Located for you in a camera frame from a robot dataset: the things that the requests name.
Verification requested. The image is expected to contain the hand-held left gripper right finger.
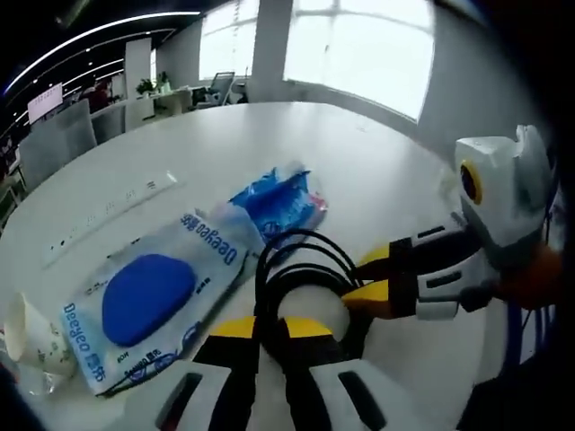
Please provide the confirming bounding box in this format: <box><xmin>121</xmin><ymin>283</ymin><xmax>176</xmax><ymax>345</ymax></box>
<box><xmin>276</xmin><ymin>315</ymin><xmax>388</xmax><ymax>431</ymax></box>

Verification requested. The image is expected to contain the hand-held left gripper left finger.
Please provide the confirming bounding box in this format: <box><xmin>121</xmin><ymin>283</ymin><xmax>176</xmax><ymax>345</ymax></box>
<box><xmin>154</xmin><ymin>314</ymin><xmax>260</xmax><ymax>431</ymax></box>

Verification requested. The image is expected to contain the black cable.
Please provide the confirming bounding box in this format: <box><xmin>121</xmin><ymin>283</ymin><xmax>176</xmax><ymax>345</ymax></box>
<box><xmin>252</xmin><ymin>228</ymin><xmax>366</xmax><ymax>361</ymax></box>

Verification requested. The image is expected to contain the wet wipes pack blue lid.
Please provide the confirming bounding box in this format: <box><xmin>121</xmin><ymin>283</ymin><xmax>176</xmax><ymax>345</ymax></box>
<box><xmin>60</xmin><ymin>210</ymin><xmax>252</xmax><ymax>397</ymax></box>

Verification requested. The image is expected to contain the blue tissue pack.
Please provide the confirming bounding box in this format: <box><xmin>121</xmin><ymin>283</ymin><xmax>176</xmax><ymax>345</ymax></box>
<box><xmin>228</xmin><ymin>163</ymin><xmax>330</xmax><ymax>252</ymax></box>

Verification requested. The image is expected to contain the clear plastic water bottle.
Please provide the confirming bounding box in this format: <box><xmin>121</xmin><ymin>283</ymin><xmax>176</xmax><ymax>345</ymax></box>
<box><xmin>15</xmin><ymin>358</ymin><xmax>75</xmax><ymax>399</ymax></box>

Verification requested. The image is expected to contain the white paper cup green print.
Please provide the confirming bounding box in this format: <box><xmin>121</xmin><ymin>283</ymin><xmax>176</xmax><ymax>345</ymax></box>
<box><xmin>4</xmin><ymin>291</ymin><xmax>75</xmax><ymax>374</ymax></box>

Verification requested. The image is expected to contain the person's right hand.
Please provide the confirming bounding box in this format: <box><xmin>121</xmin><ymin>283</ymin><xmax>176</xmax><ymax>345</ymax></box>
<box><xmin>493</xmin><ymin>245</ymin><xmax>565</xmax><ymax>312</ymax></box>

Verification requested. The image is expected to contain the white table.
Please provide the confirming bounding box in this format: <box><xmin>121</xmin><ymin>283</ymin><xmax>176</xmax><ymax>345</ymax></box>
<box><xmin>0</xmin><ymin>101</ymin><xmax>509</xmax><ymax>431</ymax></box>

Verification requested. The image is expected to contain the blue striped cloth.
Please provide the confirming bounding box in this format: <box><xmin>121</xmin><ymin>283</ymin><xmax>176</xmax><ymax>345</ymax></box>
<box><xmin>505</xmin><ymin>300</ymin><xmax>559</xmax><ymax>367</ymax></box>

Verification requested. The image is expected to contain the white power strip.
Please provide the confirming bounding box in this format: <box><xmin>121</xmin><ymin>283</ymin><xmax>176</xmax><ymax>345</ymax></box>
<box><xmin>42</xmin><ymin>170</ymin><xmax>179</xmax><ymax>270</ymax></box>

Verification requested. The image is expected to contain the wide window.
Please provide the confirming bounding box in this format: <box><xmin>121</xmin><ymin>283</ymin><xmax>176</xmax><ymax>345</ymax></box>
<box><xmin>282</xmin><ymin>0</ymin><xmax>436</xmax><ymax>121</ymax></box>

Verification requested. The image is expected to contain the grey office chair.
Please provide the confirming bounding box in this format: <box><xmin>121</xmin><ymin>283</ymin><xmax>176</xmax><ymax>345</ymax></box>
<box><xmin>208</xmin><ymin>73</ymin><xmax>235</xmax><ymax>107</ymax></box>

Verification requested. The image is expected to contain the white office desk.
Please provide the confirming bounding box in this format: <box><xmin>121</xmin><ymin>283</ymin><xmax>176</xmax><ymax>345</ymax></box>
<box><xmin>125</xmin><ymin>87</ymin><xmax>195</xmax><ymax>120</ymax></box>

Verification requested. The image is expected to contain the narrow window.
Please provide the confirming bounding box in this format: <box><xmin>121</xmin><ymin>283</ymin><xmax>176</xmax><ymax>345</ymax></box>
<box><xmin>199</xmin><ymin>0</ymin><xmax>259</xmax><ymax>83</ymax></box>

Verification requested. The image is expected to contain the green potted plant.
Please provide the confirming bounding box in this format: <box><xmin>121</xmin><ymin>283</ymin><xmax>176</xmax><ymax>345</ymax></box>
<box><xmin>137</xmin><ymin>71</ymin><xmax>170</xmax><ymax>98</ymax></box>

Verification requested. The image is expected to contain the curved ceiling light strip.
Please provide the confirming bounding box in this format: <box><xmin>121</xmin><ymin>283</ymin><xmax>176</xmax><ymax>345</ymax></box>
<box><xmin>8</xmin><ymin>11</ymin><xmax>204</xmax><ymax>91</ymax></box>

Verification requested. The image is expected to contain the wall screen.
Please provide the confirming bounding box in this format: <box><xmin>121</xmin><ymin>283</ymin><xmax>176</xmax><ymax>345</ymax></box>
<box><xmin>27</xmin><ymin>84</ymin><xmax>65</xmax><ymax>123</ymax></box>

